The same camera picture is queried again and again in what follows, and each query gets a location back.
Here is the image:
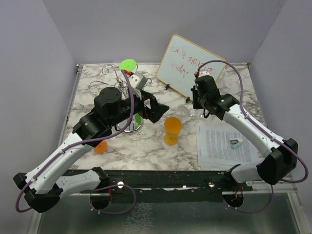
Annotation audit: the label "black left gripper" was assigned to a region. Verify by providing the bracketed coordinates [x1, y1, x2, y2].
[108, 88, 170, 128]

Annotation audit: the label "clear wine glass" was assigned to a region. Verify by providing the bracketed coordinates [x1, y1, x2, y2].
[174, 105, 202, 118]

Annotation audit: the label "orange wine glass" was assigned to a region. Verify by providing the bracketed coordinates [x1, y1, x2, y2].
[94, 140, 108, 155]
[164, 117, 182, 146]

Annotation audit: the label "green wine glass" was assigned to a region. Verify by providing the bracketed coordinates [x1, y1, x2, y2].
[118, 58, 145, 127]

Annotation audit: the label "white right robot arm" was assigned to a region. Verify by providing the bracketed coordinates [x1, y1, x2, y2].
[191, 72, 298, 191]

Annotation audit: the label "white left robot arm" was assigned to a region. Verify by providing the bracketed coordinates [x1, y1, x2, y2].
[13, 87, 169, 213]

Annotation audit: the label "yellow framed whiteboard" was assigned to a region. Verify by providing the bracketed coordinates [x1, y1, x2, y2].
[156, 34, 226, 98]

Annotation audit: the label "printed paper sheets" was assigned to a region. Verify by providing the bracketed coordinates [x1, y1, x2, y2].
[196, 125, 260, 170]

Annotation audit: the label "small white eraser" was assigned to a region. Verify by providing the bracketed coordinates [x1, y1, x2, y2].
[229, 138, 243, 149]

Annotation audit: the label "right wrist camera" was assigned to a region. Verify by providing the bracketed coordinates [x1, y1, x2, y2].
[194, 70, 210, 78]

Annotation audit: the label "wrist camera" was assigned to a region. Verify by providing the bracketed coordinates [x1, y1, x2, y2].
[122, 70, 148, 97]
[194, 70, 210, 78]

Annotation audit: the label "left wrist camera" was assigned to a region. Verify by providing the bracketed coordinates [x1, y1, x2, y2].
[122, 70, 148, 97]

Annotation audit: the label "black front mounting rail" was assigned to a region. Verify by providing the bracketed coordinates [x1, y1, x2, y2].
[56, 170, 254, 203]

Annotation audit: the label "aluminium table edge rail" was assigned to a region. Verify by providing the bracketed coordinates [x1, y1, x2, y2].
[26, 63, 308, 234]

